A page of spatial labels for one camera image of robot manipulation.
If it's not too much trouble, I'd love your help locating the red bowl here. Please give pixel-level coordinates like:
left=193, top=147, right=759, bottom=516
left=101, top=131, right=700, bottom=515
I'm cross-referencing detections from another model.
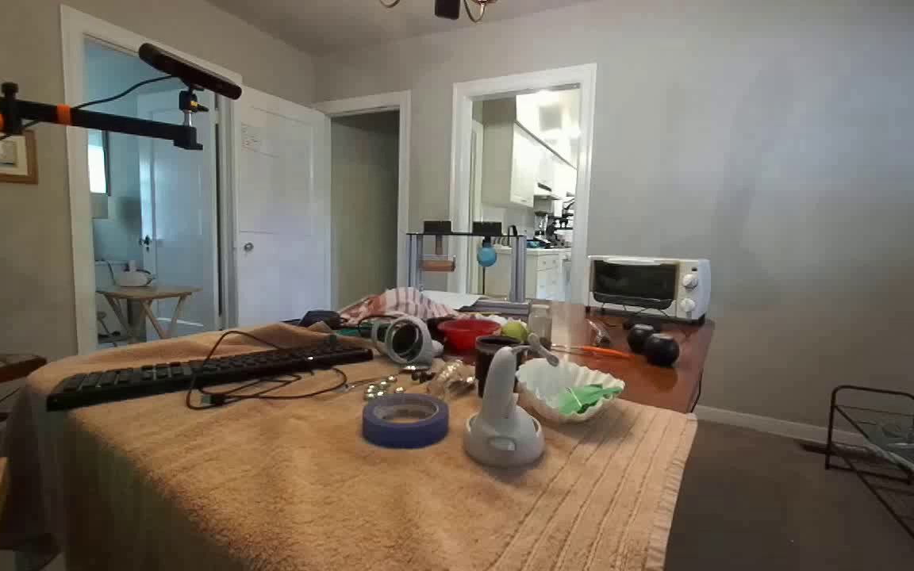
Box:
left=439, top=317, right=498, bottom=354

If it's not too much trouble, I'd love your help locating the striped pink cloth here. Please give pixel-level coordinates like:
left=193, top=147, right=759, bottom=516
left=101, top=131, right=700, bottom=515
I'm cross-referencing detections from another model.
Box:
left=341, top=284, right=451, bottom=324

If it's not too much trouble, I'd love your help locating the black mug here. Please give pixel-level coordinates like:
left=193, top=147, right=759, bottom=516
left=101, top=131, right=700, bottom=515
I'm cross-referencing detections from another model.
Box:
left=477, top=337, right=526, bottom=395

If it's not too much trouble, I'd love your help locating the yellow-green tennis ball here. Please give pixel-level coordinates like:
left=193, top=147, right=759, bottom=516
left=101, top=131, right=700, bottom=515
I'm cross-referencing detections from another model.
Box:
left=498, top=319, right=530, bottom=342

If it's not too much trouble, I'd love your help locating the white VR controller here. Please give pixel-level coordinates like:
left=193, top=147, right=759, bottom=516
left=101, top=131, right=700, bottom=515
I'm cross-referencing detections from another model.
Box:
left=371, top=317, right=443, bottom=365

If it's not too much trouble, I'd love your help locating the blue masking tape roll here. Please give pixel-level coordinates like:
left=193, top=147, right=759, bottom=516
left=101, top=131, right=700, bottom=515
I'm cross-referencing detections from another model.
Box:
left=363, top=392, right=447, bottom=448

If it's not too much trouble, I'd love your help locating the white toaster oven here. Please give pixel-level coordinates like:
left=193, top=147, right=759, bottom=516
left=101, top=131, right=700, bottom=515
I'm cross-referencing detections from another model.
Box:
left=584, top=252, right=711, bottom=324

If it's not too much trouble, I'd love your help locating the black round speaker left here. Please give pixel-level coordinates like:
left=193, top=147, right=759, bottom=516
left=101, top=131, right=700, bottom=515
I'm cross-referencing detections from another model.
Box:
left=627, top=324, right=656, bottom=352

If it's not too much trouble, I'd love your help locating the black round speaker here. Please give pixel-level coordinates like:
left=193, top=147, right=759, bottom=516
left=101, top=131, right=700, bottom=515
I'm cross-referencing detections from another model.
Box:
left=645, top=333, right=678, bottom=367
left=627, top=324, right=656, bottom=352

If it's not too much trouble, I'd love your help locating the black computer keyboard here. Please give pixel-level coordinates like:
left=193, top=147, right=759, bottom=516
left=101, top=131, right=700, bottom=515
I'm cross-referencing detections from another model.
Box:
left=47, top=339, right=371, bottom=411

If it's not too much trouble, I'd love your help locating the black round speaker right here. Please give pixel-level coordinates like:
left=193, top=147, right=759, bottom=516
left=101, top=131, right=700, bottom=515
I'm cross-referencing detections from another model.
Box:
left=645, top=333, right=678, bottom=367

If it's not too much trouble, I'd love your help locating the white open door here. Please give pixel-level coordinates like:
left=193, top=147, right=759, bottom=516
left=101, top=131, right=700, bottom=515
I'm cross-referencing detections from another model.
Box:
left=232, top=90, right=329, bottom=324

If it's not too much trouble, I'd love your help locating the beige towel table cover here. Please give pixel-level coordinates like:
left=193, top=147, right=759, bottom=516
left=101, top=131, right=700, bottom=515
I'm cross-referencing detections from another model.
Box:
left=0, top=324, right=700, bottom=571

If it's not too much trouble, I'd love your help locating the small wooden folding table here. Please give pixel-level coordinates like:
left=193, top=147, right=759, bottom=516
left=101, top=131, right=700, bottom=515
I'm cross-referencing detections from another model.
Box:
left=101, top=284, right=192, bottom=339

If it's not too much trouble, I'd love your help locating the aluminium frame stand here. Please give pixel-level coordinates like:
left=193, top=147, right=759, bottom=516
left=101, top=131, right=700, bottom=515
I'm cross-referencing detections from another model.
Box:
left=405, top=218, right=526, bottom=301

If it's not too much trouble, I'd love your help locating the black keyboard cable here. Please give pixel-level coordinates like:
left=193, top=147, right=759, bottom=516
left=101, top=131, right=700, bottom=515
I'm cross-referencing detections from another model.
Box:
left=183, top=326, right=356, bottom=411

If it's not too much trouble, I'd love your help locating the black camera on boom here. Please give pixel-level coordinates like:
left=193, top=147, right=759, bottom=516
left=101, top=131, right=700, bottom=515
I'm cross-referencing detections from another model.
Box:
left=138, top=41, right=243, bottom=102

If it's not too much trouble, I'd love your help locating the black metal wire rack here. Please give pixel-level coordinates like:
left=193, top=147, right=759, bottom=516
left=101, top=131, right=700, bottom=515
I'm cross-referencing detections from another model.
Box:
left=821, top=384, right=914, bottom=539

